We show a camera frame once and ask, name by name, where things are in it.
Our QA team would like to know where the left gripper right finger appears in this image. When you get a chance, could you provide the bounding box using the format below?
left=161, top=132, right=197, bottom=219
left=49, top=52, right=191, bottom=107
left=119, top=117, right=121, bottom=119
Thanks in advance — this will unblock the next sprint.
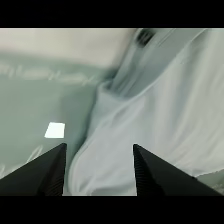
left=132, top=143, right=222, bottom=197

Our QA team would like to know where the pale blue shirt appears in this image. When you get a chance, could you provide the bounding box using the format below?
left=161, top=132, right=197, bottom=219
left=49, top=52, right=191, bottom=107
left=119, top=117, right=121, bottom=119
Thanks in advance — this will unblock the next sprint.
left=65, top=28, right=224, bottom=197

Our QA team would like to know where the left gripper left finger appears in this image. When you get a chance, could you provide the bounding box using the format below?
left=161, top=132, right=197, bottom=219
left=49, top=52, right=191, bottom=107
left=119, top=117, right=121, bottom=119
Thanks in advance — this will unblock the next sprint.
left=0, top=142, right=68, bottom=197

